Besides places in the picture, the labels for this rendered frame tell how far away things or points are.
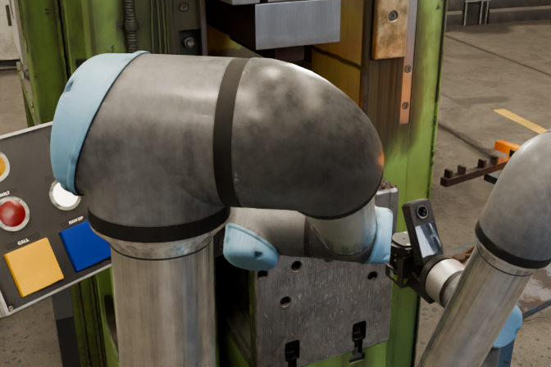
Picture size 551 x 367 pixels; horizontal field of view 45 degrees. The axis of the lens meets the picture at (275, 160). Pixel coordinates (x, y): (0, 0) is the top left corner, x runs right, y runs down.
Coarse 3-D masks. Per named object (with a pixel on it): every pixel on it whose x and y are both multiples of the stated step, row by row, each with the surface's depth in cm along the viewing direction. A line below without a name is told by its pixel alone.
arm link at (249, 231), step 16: (240, 208) 87; (240, 224) 86; (256, 224) 86; (272, 224) 86; (288, 224) 85; (224, 240) 88; (240, 240) 85; (256, 240) 85; (272, 240) 86; (288, 240) 85; (240, 256) 85; (256, 256) 85; (272, 256) 86; (304, 256) 87
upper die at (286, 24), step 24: (216, 0) 156; (312, 0) 139; (336, 0) 142; (216, 24) 158; (240, 24) 144; (264, 24) 137; (288, 24) 139; (312, 24) 141; (336, 24) 144; (264, 48) 139
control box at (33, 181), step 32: (32, 128) 115; (32, 160) 113; (0, 192) 109; (32, 192) 112; (0, 224) 107; (32, 224) 111; (64, 224) 114; (0, 256) 106; (64, 256) 113; (0, 288) 105; (64, 288) 112
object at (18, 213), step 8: (0, 208) 108; (8, 208) 108; (16, 208) 109; (24, 208) 110; (0, 216) 107; (8, 216) 108; (16, 216) 109; (24, 216) 110; (8, 224) 108; (16, 224) 109
